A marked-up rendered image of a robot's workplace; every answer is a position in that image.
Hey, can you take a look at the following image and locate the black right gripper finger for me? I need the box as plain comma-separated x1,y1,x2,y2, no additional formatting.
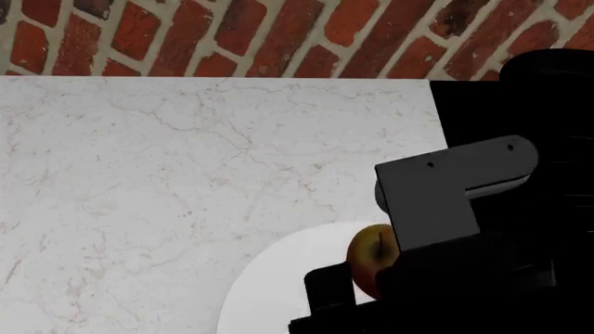
303,263,359,315
374,255,404,303

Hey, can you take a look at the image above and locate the red yellow apple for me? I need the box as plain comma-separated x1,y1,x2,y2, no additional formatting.
345,223,401,301

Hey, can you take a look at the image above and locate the grey gripper camera bracket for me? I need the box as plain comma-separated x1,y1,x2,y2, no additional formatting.
373,134,540,252

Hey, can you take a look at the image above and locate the white round plate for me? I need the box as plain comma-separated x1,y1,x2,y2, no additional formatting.
215,221,391,334

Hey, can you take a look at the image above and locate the black cooktop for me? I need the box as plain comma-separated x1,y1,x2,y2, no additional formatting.
428,78,594,334

